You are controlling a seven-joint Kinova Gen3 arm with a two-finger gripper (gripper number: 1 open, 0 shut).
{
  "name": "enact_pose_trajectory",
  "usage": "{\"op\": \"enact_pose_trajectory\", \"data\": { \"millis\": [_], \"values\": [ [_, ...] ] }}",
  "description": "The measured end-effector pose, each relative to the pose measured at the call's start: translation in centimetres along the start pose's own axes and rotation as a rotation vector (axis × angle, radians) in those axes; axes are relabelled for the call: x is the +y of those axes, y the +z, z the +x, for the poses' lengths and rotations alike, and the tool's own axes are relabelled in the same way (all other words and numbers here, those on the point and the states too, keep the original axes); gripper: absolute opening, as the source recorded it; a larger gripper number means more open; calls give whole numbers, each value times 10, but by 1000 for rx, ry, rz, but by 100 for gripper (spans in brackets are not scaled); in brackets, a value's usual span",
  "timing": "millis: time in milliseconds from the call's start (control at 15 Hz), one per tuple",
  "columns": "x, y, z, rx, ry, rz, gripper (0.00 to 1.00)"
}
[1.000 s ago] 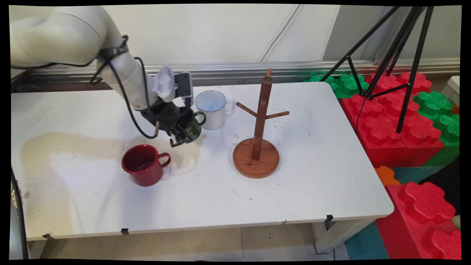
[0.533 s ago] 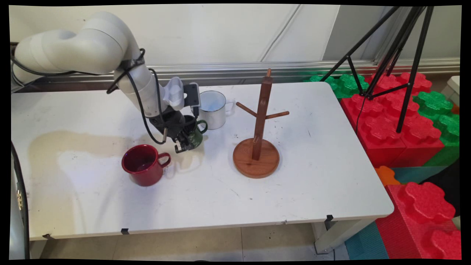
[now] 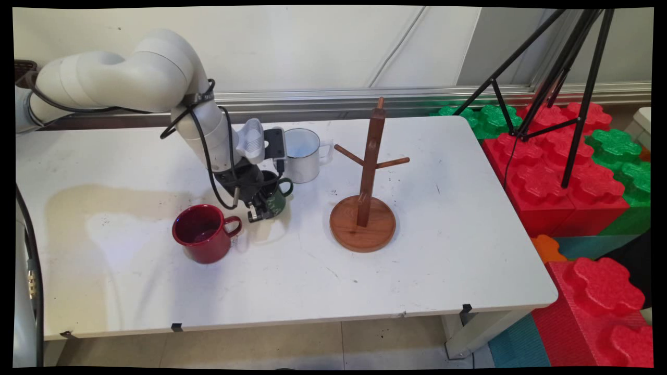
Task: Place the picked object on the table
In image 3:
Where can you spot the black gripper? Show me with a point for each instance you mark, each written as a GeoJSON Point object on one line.
{"type": "Point", "coordinates": [242, 182]}

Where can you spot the dark green printed mug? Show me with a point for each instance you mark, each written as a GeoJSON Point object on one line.
{"type": "Point", "coordinates": [279, 203]}

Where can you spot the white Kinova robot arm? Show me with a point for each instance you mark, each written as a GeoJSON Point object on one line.
{"type": "Point", "coordinates": [130, 73]}

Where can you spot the white enamel mug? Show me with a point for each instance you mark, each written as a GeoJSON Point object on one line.
{"type": "Point", "coordinates": [305, 166]}

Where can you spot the red enamel mug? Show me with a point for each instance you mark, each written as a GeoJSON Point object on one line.
{"type": "Point", "coordinates": [208, 245]}

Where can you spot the wooden mug tree stand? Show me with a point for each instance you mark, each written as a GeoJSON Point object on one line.
{"type": "Point", "coordinates": [365, 234]}

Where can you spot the green foam block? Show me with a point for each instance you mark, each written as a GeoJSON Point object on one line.
{"type": "Point", "coordinates": [625, 151]}
{"type": "Point", "coordinates": [495, 120]}

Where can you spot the white metal table leg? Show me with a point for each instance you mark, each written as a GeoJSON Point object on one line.
{"type": "Point", "coordinates": [469, 336]}

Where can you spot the large red foam block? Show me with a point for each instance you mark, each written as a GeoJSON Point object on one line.
{"type": "Point", "coordinates": [547, 198]}

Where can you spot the orange foam piece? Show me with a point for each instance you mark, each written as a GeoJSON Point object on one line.
{"type": "Point", "coordinates": [547, 249]}

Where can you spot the teal foam floor mat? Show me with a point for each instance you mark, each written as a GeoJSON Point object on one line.
{"type": "Point", "coordinates": [521, 344]}
{"type": "Point", "coordinates": [583, 246]}

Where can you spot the black tripod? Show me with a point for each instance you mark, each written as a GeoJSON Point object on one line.
{"type": "Point", "coordinates": [589, 94]}

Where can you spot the red foam block, rough sides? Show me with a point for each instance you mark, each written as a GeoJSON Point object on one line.
{"type": "Point", "coordinates": [599, 286]}

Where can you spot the black foam floor mat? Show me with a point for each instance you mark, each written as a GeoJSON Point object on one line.
{"type": "Point", "coordinates": [633, 260]}

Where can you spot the white box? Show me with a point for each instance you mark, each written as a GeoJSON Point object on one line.
{"type": "Point", "coordinates": [643, 122]}

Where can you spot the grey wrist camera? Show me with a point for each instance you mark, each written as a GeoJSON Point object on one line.
{"type": "Point", "coordinates": [274, 143]}

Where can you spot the aluminium wall rail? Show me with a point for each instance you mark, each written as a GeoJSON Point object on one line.
{"type": "Point", "coordinates": [312, 101]}

